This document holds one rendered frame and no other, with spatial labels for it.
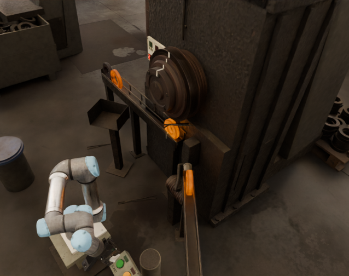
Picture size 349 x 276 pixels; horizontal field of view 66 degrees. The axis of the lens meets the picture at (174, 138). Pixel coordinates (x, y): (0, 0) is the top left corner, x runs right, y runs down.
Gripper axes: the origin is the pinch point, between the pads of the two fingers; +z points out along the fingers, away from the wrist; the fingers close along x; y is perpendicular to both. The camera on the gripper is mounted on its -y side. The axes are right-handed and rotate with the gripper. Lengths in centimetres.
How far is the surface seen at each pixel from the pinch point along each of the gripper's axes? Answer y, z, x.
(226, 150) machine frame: 87, 13, 12
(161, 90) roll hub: 78, -21, 54
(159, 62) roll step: 87, -31, 64
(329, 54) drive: 171, -6, 7
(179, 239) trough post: 30, 84, 15
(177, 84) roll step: 85, -25, 45
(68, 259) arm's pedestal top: -31, 31, 34
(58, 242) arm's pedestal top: -32, 30, 48
